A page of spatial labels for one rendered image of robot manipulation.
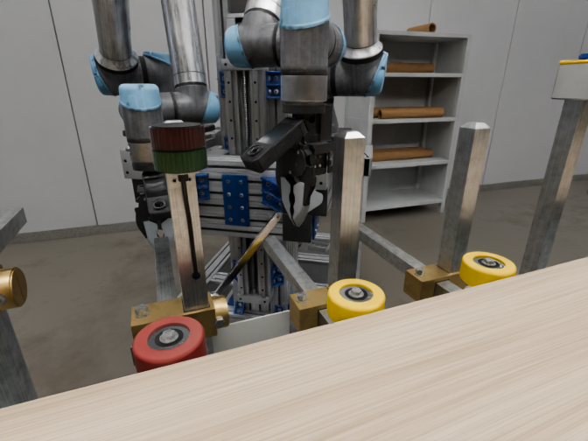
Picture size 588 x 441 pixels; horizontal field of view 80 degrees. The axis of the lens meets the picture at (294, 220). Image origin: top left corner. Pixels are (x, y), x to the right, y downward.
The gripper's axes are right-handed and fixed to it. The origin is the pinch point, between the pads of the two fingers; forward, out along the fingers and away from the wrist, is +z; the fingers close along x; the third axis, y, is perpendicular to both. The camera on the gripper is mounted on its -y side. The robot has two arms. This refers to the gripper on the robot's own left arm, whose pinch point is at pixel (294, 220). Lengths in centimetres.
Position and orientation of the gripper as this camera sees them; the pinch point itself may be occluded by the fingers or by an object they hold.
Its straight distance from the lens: 64.0
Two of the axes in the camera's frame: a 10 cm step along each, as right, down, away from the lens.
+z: 0.0, 9.3, 3.6
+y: 7.5, -2.4, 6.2
